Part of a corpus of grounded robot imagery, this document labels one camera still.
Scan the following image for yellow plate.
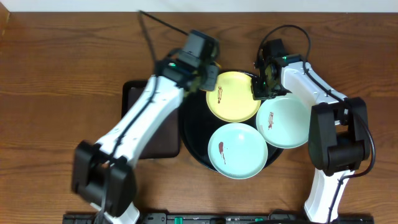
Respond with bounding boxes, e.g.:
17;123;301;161
206;71;262;123

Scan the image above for light green plate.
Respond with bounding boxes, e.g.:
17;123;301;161
256;93;310;149

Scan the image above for light blue plate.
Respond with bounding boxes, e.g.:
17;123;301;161
208;123;269;179

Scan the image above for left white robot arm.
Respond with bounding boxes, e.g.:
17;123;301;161
71;58;220;223

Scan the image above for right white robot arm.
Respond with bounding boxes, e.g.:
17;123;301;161
252;53;376;223

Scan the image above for small dark rectangular tray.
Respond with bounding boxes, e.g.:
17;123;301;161
121;80;180;159

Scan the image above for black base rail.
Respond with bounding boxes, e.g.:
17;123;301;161
62;210;375;224

